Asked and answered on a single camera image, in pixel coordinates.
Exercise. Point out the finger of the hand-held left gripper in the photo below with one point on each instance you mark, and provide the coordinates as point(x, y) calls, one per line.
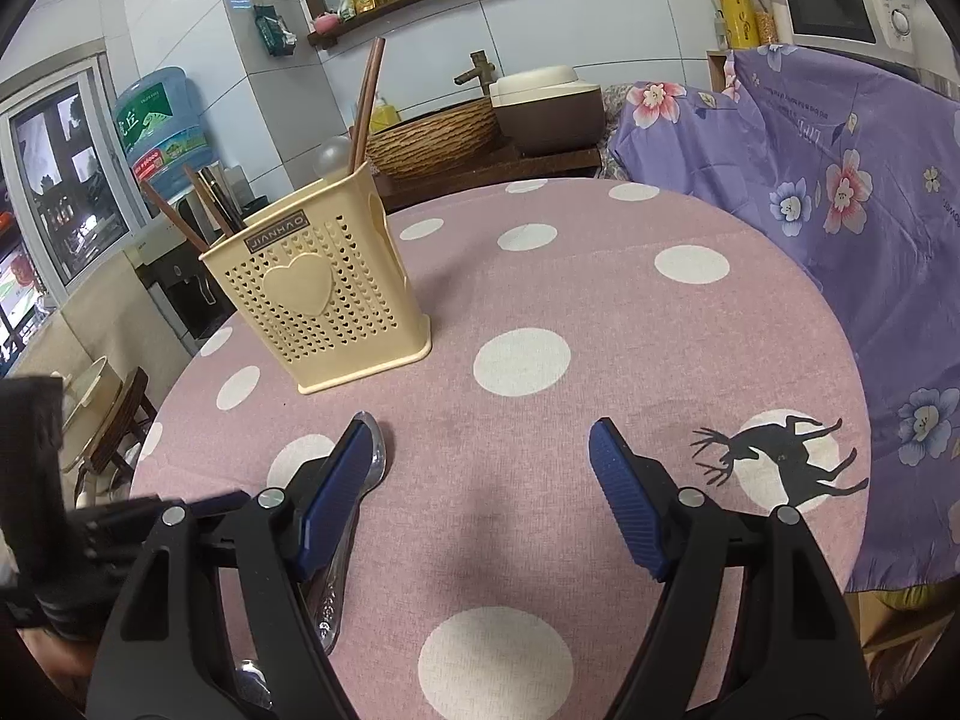
point(217, 504)

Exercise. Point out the blue water jug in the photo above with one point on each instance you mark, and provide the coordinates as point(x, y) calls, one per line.
point(161, 120)

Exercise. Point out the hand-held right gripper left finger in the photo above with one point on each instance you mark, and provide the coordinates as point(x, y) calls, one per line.
point(330, 502)

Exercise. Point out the woven basket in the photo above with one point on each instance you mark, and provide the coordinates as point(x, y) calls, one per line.
point(431, 139)

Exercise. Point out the glass jar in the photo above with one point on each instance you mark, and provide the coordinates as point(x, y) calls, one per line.
point(766, 15)

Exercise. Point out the window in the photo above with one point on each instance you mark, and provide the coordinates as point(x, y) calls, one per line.
point(60, 165)

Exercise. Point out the wooden counter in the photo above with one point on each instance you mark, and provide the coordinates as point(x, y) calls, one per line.
point(487, 169)

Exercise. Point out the beige perforated utensil holder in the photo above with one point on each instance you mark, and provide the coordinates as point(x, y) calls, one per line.
point(352, 330)

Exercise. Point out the pink polka dot tablecloth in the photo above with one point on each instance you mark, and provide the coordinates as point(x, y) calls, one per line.
point(525, 300)

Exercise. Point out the brown rice cooker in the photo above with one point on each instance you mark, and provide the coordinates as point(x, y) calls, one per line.
point(547, 109)

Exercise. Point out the yellow soap bottle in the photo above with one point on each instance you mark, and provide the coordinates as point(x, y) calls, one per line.
point(384, 114)

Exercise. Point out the white microwave oven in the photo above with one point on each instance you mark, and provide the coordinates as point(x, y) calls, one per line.
point(847, 0)

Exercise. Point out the green packet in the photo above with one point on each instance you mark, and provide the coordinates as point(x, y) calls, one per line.
point(271, 30)

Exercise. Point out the wooden stool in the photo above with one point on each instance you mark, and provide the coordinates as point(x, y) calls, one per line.
point(124, 427)

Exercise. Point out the water dispenser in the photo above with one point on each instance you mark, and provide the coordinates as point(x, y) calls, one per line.
point(180, 292)

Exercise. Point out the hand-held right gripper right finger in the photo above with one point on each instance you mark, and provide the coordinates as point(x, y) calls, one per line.
point(626, 495)

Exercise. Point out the black chopstick with gold band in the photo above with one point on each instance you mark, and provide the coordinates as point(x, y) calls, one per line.
point(225, 202)

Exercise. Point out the wooden faucet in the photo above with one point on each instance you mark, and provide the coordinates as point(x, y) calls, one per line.
point(476, 69)

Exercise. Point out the small pink pot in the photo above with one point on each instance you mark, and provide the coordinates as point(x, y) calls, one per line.
point(327, 22)

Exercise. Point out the purple floral cloth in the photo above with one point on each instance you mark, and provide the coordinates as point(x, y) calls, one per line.
point(862, 277)

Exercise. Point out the thin brown wooden chopstick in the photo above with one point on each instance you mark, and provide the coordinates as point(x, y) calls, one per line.
point(172, 214)

